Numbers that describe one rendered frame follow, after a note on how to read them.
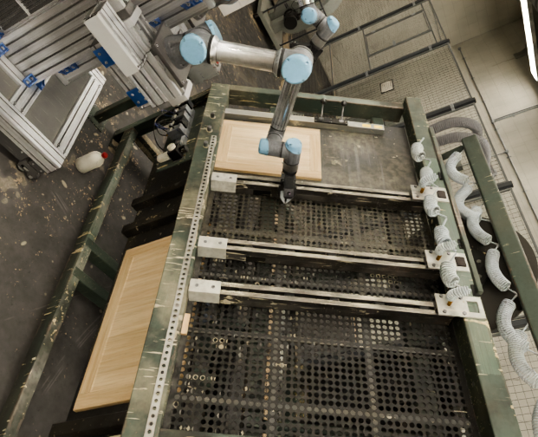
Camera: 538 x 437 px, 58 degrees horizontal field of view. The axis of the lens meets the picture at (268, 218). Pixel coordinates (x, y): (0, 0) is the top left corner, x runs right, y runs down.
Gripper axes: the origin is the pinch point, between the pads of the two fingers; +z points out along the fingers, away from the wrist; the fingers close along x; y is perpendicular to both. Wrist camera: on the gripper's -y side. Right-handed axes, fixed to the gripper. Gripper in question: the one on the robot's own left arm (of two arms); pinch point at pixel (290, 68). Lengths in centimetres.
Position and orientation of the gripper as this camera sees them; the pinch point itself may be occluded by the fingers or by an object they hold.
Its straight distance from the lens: 281.2
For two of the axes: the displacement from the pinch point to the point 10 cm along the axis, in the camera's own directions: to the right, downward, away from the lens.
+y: 8.2, 4.3, 3.7
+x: 0.6, -7.1, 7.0
